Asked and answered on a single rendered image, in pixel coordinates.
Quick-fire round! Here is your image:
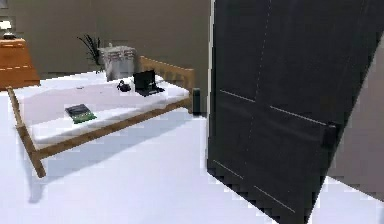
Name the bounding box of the orange wooden dresser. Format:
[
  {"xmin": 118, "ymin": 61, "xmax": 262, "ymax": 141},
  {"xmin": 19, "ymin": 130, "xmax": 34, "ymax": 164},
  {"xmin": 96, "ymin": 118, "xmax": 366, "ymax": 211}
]
[{"xmin": 0, "ymin": 38, "xmax": 41, "ymax": 92}]

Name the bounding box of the small black object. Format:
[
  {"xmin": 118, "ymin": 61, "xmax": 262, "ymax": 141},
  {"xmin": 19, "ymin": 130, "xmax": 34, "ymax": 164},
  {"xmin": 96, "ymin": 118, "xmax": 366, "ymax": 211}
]
[{"xmin": 116, "ymin": 79, "xmax": 132, "ymax": 93}]

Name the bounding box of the black room door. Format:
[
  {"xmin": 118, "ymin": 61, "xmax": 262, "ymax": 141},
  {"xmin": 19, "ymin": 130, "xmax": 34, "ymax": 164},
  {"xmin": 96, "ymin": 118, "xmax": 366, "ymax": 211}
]
[{"xmin": 206, "ymin": 0, "xmax": 384, "ymax": 224}]

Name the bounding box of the green black book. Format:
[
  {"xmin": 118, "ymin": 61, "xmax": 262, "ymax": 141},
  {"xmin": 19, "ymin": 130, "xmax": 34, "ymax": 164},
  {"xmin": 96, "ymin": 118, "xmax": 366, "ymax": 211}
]
[{"xmin": 64, "ymin": 103, "xmax": 98, "ymax": 125}]

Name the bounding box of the wooden bed white mattress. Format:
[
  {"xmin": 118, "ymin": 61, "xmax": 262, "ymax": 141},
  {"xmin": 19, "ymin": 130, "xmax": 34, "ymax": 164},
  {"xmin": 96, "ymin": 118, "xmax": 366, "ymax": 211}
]
[{"xmin": 6, "ymin": 55, "xmax": 196, "ymax": 179}]

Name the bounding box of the dark house plant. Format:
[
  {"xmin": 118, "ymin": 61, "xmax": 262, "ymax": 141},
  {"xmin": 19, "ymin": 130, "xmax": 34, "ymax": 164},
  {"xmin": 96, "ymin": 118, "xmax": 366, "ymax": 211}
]
[{"xmin": 77, "ymin": 33, "xmax": 105, "ymax": 74}]

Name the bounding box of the black laptop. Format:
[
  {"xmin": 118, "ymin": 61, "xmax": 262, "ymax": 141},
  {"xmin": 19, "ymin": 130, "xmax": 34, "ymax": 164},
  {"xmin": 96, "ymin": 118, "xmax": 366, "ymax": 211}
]
[{"xmin": 132, "ymin": 69, "xmax": 165, "ymax": 98}]

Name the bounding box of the dark green bin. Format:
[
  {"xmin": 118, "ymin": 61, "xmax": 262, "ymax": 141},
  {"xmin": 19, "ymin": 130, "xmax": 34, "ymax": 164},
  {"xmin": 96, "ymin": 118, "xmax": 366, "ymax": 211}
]
[{"xmin": 191, "ymin": 87, "xmax": 202, "ymax": 116}]

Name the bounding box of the grey patterned pillow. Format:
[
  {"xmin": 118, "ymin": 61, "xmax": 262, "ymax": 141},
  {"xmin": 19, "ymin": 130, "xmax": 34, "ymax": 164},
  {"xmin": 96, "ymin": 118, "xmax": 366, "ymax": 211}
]
[{"xmin": 98, "ymin": 45, "xmax": 138, "ymax": 82}]

